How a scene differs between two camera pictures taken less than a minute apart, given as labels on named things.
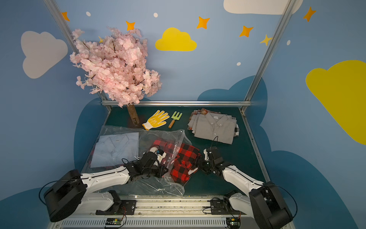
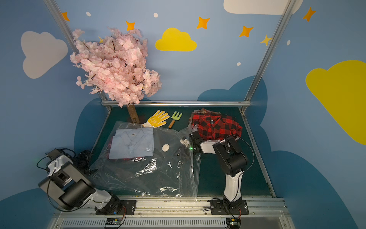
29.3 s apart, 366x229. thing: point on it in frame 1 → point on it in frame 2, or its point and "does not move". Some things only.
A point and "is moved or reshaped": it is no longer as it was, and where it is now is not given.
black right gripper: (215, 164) → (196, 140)
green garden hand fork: (175, 118) does not move
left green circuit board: (113, 221) does not move
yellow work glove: (157, 119) does not move
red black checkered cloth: (181, 160) → (213, 125)
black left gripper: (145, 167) → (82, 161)
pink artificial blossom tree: (115, 64) does not move
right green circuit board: (233, 222) does not move
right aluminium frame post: (287, 12) does not move
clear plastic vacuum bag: (115, 146) is moved or reshaped
